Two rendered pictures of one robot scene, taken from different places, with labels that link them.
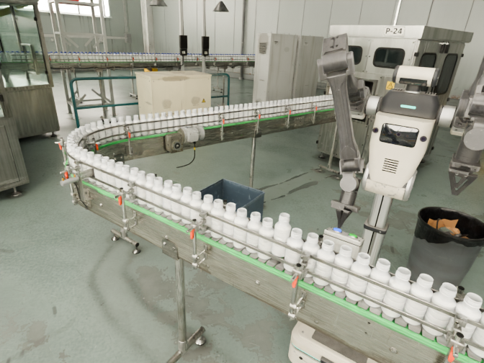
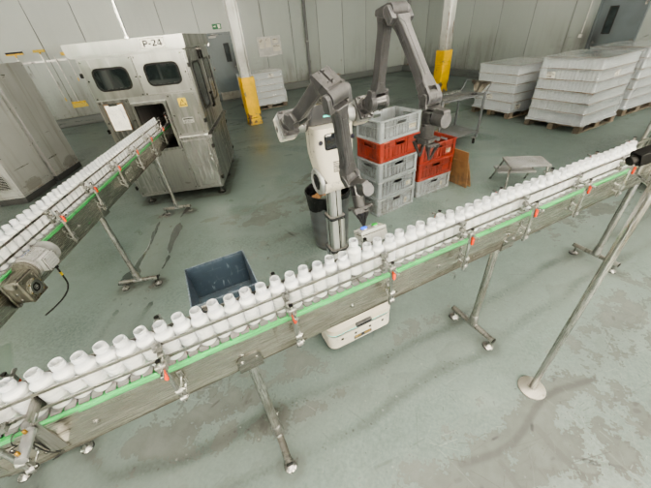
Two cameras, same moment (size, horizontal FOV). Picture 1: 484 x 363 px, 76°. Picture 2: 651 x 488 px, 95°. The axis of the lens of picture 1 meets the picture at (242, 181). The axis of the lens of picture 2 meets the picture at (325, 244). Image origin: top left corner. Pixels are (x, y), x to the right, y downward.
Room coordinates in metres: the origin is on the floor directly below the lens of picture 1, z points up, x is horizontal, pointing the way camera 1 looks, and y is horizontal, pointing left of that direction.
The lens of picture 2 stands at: (0.51, 0.72, 1.91)
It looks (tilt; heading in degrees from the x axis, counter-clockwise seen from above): 36 degrees down; 304
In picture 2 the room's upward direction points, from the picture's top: 6 degrees counter-clockwise
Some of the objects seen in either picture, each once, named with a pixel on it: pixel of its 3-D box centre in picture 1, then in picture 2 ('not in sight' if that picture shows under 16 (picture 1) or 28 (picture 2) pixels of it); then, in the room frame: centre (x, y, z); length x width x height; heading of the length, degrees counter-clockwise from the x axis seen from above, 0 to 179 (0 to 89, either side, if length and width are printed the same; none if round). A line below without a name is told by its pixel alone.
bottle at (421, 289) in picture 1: (418, 299); (437, 229); (0.72, -0.55, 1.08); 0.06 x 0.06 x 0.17
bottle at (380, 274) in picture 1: (377, 282); (418, 237); (0.78, -0.45, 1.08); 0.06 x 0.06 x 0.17
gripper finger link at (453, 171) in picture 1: (459, 178); (428, 149); (0.83, -0.62, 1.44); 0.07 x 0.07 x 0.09; 58
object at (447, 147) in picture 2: not in sight; (426, 147); (1.46, -3.21, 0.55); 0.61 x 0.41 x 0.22; 61
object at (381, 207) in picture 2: not in sight; (386, 196); (1.75, -2.56, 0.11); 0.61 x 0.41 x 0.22; 63
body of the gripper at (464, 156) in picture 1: (468, 153); (426, 132); (0.84, -0.63, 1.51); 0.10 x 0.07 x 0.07; 148
